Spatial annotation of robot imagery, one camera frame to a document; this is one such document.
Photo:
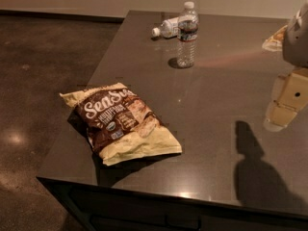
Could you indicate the lying clear water bottle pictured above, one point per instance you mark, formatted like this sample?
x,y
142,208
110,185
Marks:
x,y
168,29

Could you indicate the brown Sensible chip bag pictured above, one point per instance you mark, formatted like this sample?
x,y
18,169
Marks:
x,y
120,126

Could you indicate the clear water bottle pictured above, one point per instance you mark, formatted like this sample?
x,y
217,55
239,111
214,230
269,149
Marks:
x,y
168,29
188,22

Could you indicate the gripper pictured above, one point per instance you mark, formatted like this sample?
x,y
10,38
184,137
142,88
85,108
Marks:
x,y
296,45

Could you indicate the yellow snack bag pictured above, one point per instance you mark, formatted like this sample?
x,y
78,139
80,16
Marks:
x,y
275,42

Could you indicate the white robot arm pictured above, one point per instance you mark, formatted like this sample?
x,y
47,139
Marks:
x,y
295,44

